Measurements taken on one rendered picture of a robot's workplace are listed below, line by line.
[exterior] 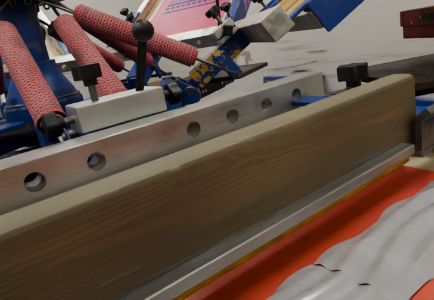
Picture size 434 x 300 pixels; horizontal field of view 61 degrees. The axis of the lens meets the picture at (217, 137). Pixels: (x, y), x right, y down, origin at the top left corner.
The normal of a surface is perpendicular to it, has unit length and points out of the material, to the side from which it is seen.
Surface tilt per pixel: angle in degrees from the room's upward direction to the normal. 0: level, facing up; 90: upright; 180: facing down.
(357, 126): 90
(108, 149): 90
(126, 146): 90
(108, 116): 90
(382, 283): 34
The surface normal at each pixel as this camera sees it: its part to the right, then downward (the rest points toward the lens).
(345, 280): 0.16, -0.72
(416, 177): -0.18, -0.95
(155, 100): 0.58, 0.11
